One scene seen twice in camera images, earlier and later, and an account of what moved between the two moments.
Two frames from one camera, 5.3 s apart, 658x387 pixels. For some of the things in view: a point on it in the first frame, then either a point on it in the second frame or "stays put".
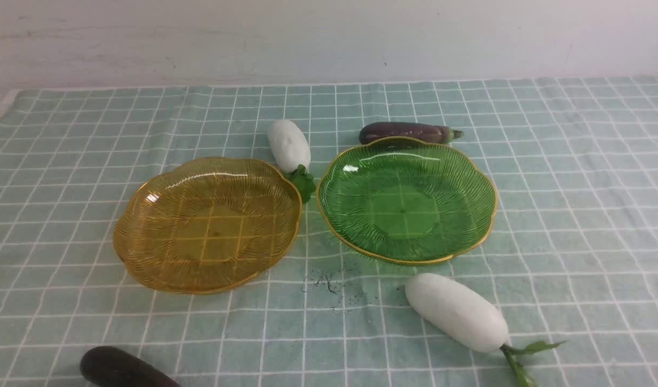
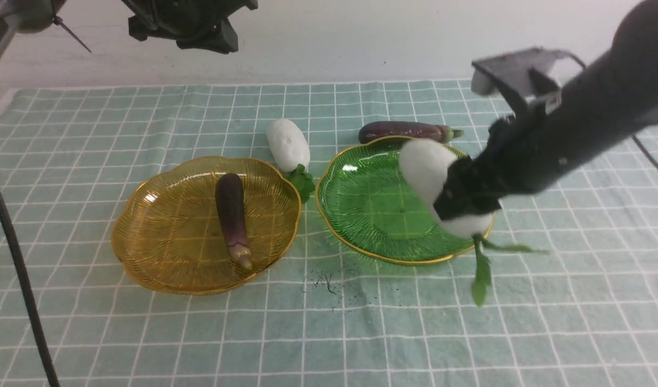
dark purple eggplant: x=111 y=367 → x=229 y=188
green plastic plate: x=403 y=200 stays put
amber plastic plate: x=208 y=226 stays put
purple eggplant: x=422 y=132 stays put
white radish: x=291 y=150 stays put
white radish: x=467 y=317 → x=424 y=163
